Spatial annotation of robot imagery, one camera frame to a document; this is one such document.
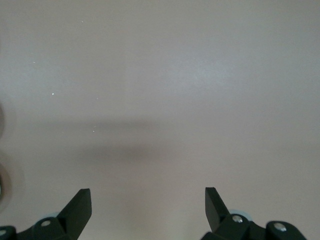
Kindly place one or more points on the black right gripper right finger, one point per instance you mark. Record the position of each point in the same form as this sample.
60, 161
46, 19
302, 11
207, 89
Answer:
217, 217

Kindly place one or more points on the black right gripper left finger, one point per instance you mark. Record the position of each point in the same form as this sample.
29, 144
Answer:
72, 220

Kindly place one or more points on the beige round plate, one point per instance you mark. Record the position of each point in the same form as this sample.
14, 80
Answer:
5, 185

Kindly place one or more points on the brown table cover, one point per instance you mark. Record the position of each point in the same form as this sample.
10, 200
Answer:
160, 75

